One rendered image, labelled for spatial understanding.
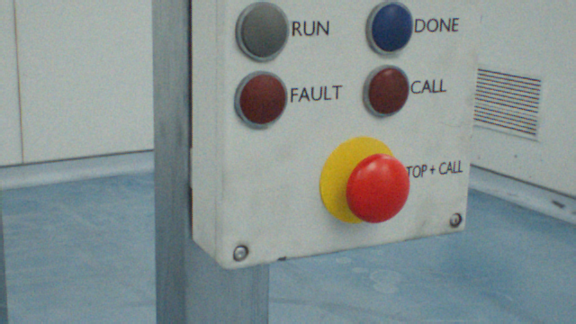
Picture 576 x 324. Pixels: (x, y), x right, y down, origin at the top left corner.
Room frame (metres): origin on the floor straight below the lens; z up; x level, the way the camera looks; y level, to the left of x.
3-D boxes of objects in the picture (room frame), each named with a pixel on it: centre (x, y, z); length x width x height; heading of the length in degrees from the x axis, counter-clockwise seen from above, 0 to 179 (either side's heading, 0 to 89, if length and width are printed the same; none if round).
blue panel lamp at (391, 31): (0.48, -0.06, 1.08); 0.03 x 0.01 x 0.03; 118
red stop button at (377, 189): (0.47, -0.05, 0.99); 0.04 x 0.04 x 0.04; 28
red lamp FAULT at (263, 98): (0.44, 0.01, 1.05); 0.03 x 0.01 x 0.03; 118
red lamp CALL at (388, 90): (0.48, -0.06, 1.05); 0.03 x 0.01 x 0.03; 118
